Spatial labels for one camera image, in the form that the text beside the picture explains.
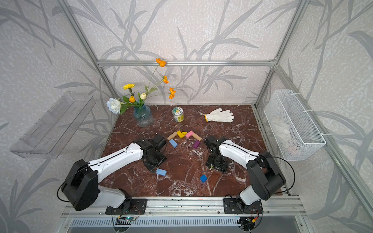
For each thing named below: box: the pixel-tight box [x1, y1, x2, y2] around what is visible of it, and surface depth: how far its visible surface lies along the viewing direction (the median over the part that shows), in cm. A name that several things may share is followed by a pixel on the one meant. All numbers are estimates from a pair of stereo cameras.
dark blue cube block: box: [199, 174, 208, 184], surface depth 84 cm
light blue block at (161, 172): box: [155, 167, 168, 177], surface depth 86 cm
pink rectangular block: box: [185, 130, 194, 139], surface depth 104 cm
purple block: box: [192, 139, 201, 149], surface depth 101 cm
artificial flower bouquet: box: [106, 58, 177, 115], surface depth 88 cm
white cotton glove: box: [203, 107, 235, 123], surface depth 115 cm
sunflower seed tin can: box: [172, 106, 185, 123], surface depth 108 cm
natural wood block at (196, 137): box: [191, 132, 203, 142], surface depth 103 cm
